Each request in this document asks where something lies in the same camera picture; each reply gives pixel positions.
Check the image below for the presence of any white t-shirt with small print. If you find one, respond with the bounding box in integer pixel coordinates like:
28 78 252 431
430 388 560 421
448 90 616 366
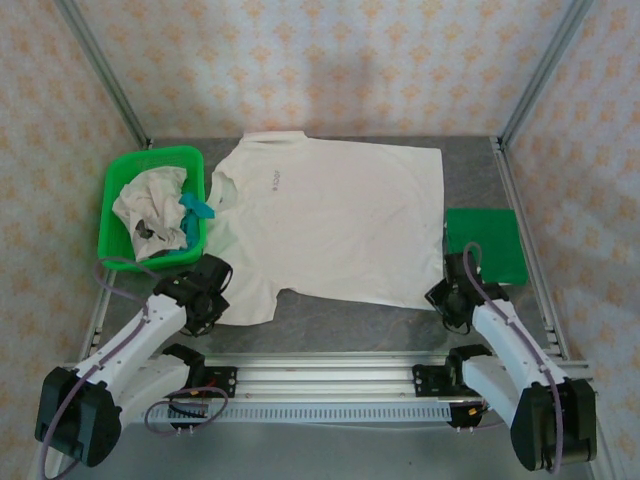
202 130 446 327

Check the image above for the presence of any folded green t-shirt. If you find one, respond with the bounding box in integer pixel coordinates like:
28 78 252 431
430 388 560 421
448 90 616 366
443 207 529 287

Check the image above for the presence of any teal t-shirt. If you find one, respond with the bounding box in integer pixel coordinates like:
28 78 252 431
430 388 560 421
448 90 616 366
149 193 217 262

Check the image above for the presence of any crumpled white t-shirt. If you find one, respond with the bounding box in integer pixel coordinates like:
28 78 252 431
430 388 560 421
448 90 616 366
110 166 190 262

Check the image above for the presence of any green plastic basket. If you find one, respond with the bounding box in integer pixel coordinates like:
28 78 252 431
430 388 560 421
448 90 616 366
96 145 209 274

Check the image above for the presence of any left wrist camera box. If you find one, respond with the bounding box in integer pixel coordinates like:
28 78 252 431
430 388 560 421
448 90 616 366
193 252 234 292

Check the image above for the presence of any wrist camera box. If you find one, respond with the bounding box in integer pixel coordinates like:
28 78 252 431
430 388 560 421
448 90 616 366
443 252 482 286
193 252 234 292

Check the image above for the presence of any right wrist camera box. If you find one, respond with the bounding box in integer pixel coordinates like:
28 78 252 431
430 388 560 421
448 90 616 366
443 252 482 286

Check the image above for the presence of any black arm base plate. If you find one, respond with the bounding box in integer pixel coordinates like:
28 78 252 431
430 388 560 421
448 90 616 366
412 363 464 400
197 366 239 400

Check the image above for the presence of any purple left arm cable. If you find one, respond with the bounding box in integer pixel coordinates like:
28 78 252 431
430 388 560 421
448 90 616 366
38 255 230 479

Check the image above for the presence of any black cable bracket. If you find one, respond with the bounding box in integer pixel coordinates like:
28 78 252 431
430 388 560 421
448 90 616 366
167 399 211 435
447 402 489 432

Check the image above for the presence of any aluminium rail beam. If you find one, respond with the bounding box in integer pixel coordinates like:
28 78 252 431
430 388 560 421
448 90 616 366
144 349 595 401

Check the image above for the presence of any slotted metal cable tray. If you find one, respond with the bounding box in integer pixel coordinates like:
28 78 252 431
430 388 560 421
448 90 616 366
144 402 454 425

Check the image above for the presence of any aluminium frame post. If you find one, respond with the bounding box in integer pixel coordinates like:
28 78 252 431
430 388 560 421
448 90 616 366
54 0 152 150
499 0 596 150

